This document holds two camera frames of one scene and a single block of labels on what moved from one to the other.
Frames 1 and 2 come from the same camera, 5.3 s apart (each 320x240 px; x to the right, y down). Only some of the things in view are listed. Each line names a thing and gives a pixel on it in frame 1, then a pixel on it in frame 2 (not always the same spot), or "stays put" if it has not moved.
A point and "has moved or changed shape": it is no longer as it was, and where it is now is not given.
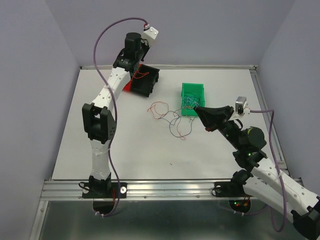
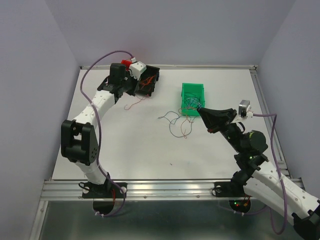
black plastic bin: x=143 y=81 stays put
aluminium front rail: x=150 y=189 stays put
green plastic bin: x=192 y=95 stays put
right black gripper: x=212 y=117 stays put
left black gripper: x=146 y=48 → x=133 y=92
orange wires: x=136 y=73 has moved or changed shape
